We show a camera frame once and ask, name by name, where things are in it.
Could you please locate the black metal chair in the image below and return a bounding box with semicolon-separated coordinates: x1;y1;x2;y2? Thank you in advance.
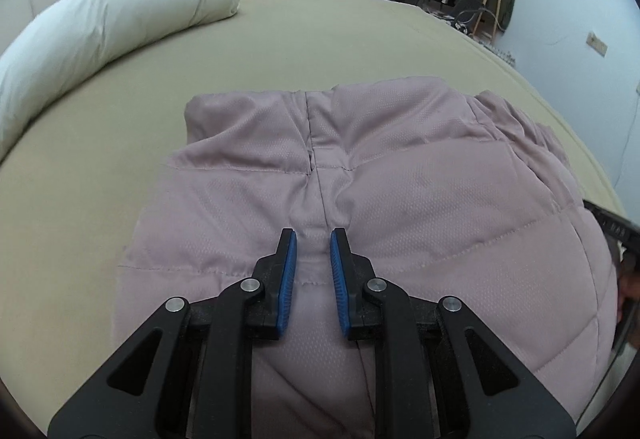
416;0;492;39

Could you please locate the person's right hand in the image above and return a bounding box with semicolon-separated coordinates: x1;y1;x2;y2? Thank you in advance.
617;275;640;321

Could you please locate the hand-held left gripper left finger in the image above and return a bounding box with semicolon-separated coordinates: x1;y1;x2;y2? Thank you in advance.
47;228;298;439

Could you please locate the long white pillow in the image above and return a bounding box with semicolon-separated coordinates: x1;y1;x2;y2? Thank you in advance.
0;0;244;160

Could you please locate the bed with beige sheet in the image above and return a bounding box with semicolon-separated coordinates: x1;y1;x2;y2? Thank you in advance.
0;0;632;439

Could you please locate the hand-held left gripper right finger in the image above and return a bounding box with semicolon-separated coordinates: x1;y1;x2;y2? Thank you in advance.
329;228;576;439

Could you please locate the mauve quilted jacket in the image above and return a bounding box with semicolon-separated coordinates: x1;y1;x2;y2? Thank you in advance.
114;75;622;439

